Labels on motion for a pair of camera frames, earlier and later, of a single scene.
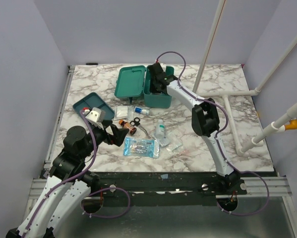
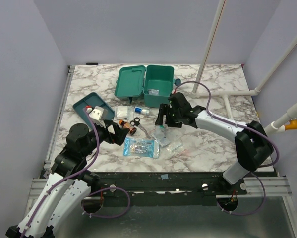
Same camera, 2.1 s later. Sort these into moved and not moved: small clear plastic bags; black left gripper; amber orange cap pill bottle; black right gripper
Moved: black right gripper
Not moved: small clear plastic bags; amber orange cap pill bottle; black left gripper
